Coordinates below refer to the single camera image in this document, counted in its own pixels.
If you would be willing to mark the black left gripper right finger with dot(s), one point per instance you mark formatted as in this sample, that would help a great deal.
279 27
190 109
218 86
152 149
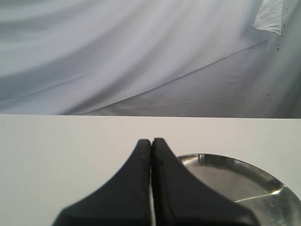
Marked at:
180 199

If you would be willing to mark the round stainless steel plate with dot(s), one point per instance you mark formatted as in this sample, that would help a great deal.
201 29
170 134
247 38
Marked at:
272 202

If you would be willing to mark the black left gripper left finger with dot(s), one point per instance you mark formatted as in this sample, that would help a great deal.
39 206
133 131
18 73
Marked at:
122 201

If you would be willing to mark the grey backdrop cloth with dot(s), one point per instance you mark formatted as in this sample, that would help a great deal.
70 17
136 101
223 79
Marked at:
182 58

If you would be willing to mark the white crumpled paper sheet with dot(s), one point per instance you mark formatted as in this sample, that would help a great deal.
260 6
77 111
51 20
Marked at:
269 16

